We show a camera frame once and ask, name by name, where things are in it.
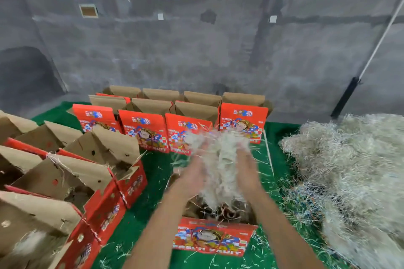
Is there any white pole with black grip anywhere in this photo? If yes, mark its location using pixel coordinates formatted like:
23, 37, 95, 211
330, 0, 404, 119

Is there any person's right forearm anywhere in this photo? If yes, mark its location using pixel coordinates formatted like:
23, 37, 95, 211
244, 193, 317, 269

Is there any person's left hand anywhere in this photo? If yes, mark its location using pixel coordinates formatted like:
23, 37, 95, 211
173, 143, 211, 200

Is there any open red cartoon-print carton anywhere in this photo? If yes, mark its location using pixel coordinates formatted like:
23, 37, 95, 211
167, 174, 260, 257

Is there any group of red fruit boxes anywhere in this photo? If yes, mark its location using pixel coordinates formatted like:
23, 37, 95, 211
0, 109, 148, 269
73, 85, 274, 156

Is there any large shredded paper pile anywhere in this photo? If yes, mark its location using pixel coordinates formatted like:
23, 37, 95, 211
279, 113, 404, 269

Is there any person's left forearm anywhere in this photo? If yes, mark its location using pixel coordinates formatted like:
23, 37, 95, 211
122, 188, 200, 269

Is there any thin white strip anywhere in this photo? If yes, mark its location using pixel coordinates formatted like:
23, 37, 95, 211
263, 129, 275, 177

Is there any green table cloth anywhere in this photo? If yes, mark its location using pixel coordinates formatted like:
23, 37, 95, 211
31, 101, 348, 269

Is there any handful of shredded paper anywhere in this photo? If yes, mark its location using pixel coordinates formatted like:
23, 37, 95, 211
182, 129, 254, 212

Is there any small square wall vent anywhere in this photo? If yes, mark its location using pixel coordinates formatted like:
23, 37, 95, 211
78, 4, 99, 19

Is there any person's right hand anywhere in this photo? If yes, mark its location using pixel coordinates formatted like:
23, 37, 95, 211
235, 146, 269, 199

